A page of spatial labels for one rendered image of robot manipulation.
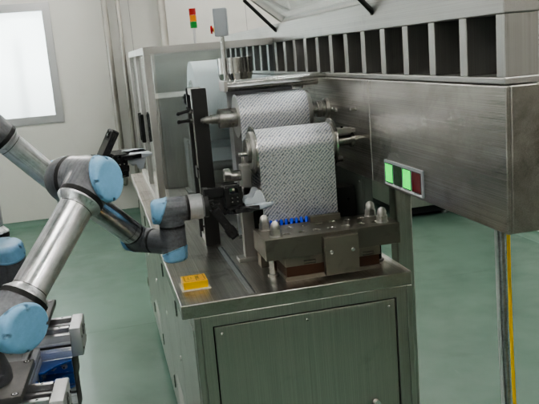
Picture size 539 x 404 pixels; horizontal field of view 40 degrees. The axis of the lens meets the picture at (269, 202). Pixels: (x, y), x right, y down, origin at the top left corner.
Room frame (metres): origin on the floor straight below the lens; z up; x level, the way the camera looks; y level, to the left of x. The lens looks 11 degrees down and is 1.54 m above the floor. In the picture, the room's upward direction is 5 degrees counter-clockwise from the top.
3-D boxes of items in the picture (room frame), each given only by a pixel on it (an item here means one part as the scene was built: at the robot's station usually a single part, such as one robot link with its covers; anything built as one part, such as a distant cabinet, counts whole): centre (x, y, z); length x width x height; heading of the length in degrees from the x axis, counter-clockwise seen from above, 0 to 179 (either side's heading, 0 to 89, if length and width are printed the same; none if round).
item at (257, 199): (2.16, 0.03, 1.11); 0.09 x 0.03 x 0.06; 94
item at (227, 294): (3.17, 0.21, 0.88); 2.52 x 0.66 x 0.04; 13
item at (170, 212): (2.13, 0.29, 1.11); 0.11 x 0.08 x 0.09; 103
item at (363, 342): (3.18, 0.19, 0.43); 2.52 x 0.64 x 0.86; 13
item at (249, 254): (2.27, 0.09, 1.05); 0.06 x 0.05 x 0.31; 103
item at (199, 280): (2.04, 0.23, 0.91); 0.07 x 0.07 x 0.02; 13
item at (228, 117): (2.49, 0.12, 1.33); 0.06 x 0.06 x 0.06; 13
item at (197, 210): (2.15, 0.22, 1.11); 0.08 x 0.05 x 0.08; 13
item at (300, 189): (2.22, -0.09, 1.11); 0.23 x 0.01 x 0.18; 103
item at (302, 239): (2.11, -0.16, 1.00); 0.40 x 0.16 x 0.06; 103
